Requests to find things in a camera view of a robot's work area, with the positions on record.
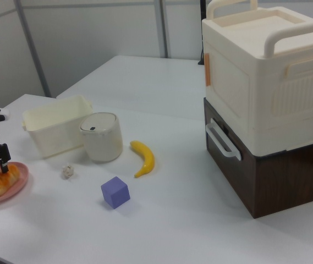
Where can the cream open plastic bin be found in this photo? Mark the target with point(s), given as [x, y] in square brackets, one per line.
[54, 129]

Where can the dark brown wooden box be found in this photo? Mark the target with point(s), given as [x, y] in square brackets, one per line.
[277, 184]

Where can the orange glazed bread loaf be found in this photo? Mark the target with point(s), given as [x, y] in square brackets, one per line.
[3, 180]

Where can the pink round plate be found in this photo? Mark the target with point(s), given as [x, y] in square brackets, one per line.
[18, 178]

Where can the small crumpled white paper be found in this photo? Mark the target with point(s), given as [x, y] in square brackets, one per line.
[67, 171]

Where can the orange tape strip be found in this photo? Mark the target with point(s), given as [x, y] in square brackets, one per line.
[207, 70]

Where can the purple foam cube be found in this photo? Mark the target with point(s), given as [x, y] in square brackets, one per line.
[115, 193]

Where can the yellow banana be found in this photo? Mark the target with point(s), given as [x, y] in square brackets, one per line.
[146, 159]

